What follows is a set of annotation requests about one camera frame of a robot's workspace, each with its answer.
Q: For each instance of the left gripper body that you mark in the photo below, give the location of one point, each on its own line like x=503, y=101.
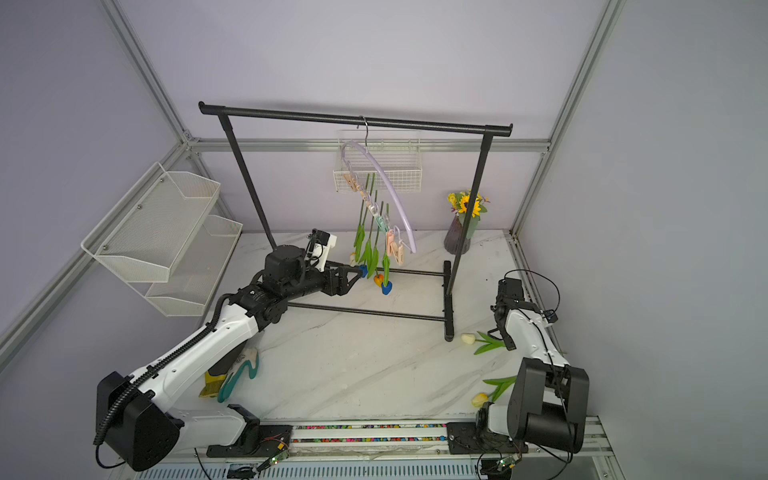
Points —
x=316, y=282

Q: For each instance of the yellow tulip group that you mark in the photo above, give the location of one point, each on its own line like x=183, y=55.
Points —
x=375, y=254

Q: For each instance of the blue tulip group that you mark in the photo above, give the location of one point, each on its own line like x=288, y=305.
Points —
x=386, y=285
x=364, y=242

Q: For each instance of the white tulip group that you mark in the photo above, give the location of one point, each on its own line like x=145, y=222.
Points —
x=359, y=234
x=484, y=343

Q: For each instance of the lilac clip hanger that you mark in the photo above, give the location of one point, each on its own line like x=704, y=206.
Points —
x=403, y=239

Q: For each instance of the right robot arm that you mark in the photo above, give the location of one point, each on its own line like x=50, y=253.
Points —
x=549, y=399

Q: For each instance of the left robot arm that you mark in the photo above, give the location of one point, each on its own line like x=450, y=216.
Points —
x=138, y=416

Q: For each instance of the black clothes rack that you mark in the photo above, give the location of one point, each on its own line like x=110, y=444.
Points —
x=288, y=274

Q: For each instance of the dark ribbed vase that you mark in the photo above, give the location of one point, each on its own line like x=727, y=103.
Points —
x=452, y=238

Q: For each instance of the sunflower bouquet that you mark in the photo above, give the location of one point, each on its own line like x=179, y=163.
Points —
x=460, y=203

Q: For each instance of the teal green glove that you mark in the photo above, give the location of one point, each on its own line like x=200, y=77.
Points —
x=246, y=364

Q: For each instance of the white mesh two-tier shelf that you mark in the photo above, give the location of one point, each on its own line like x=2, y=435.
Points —
x=164, y=240

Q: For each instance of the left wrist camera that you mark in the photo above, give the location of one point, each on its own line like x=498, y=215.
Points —
x=319, y=247

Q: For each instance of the white wire wall basket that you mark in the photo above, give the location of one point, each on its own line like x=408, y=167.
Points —
x=398, y=154

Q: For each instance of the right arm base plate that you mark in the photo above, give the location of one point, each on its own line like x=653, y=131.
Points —
x=467, y=438

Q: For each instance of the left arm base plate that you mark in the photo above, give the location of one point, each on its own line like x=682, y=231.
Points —
x=256, y=439

